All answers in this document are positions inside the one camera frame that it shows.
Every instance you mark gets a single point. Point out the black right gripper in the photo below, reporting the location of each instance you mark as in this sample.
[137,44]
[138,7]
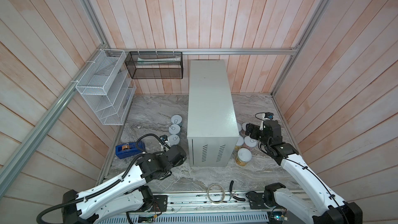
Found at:
[255,128]

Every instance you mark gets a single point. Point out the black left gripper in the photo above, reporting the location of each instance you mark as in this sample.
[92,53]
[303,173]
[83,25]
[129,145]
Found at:
[179,163]

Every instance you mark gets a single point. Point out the pink label can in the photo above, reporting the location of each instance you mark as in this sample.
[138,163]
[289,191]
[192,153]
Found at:
[250,143]

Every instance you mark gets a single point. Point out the tall yellow peach can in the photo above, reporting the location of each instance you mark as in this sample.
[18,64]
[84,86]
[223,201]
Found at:
[243,156]

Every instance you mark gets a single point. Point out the yellow label can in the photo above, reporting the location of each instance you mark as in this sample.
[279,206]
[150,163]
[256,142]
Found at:
[239,143]

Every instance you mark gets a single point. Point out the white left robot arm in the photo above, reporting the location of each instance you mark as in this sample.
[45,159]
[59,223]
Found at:
[124,192]

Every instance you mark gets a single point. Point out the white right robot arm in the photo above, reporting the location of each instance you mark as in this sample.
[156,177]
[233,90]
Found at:
[326,206]

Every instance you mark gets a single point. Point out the left floor can near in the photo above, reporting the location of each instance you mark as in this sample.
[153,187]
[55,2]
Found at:
[173,139]

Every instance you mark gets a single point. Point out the floor can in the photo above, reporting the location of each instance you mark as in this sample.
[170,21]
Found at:
[174,129]
[173,139]
[177,120]

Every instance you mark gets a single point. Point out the left floor can middle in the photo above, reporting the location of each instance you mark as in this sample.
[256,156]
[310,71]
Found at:
[174,129]

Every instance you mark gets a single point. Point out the white lid can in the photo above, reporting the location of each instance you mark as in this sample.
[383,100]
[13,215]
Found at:
[244,126]

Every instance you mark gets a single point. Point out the left floor can far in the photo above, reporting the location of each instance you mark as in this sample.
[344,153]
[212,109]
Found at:
[177,120]

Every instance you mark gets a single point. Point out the grey metal cabinet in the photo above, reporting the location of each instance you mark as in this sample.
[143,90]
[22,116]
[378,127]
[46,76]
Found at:
[212,129]

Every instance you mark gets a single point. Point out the blue tape dispenser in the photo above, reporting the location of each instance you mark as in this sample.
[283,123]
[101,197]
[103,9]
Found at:
[129,149]

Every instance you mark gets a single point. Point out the clear tape roll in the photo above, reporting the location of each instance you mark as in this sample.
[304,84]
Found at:
[216,193]

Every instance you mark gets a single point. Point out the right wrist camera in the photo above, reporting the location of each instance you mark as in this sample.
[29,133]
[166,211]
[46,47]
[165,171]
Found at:
[267,116]

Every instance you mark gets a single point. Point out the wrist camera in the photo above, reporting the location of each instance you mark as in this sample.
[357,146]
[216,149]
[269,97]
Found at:
[267,116]
[164,139]

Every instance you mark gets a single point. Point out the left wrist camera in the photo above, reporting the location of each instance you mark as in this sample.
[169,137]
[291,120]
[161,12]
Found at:
[164,139]

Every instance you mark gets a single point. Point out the black handled pliers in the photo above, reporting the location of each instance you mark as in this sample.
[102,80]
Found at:
[233,195]

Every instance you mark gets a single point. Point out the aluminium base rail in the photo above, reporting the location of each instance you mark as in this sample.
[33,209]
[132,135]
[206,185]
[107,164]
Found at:
[195,208]

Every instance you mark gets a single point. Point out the white wire mesh rack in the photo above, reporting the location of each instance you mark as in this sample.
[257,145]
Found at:
[107,89]

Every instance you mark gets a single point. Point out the black mesh wall basket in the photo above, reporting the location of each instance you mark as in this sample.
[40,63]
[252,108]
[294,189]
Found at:
[154,64]

